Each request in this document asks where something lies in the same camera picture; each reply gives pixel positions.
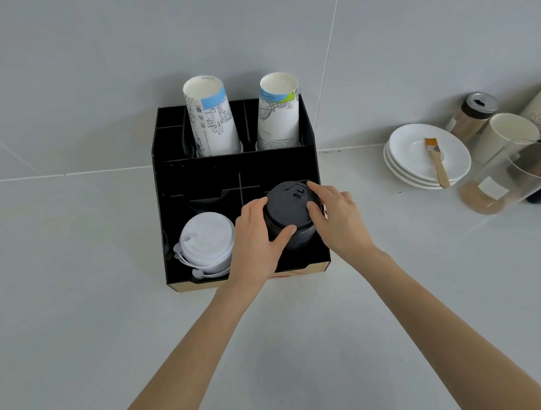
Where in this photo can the clear jar with brown powder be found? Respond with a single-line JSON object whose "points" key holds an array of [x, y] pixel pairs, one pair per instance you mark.
{"points": [[482, 195]]}

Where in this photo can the person's left forearm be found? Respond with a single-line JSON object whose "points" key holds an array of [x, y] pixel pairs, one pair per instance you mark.
{"points": [[181, 375]]}

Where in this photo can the person's right forearm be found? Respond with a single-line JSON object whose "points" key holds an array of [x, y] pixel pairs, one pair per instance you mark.
{"points": [[453, 351]]}

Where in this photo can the plain white paper cup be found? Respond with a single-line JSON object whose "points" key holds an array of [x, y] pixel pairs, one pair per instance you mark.
{"points": [[500, 135]]}

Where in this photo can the blue green printed cup stack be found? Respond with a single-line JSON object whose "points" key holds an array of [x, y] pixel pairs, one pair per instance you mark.
{"points": [[277, 117]]}

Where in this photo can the person's left hand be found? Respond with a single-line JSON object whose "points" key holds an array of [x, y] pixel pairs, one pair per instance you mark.
{"points": [[251, 251]]}

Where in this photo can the blue printed paper cup stack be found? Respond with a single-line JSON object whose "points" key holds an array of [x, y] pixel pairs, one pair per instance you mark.
{"points": [[211, 122]]}

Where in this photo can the white saucer plate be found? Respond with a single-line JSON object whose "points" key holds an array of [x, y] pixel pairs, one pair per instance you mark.
{"points": [[409, 148], [403, 180], [392, 166]]}

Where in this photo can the stack of white lids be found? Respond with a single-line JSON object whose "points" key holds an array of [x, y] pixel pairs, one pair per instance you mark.
{"points": [[207, 238]]}

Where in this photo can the brown spice jar black cap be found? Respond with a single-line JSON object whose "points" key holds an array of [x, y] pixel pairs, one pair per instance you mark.
{"points": [[466, 121]]}

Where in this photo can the black plastic cup lid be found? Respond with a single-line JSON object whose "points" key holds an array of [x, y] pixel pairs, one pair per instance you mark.
{"points": [[289, 205]]}

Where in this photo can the black cup organizer box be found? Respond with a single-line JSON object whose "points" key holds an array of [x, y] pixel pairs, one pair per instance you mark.
{"points": [[193, 181]]}

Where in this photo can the person's right hand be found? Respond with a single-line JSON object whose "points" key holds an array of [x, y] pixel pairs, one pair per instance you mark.
{"points": [[343, 229]]}

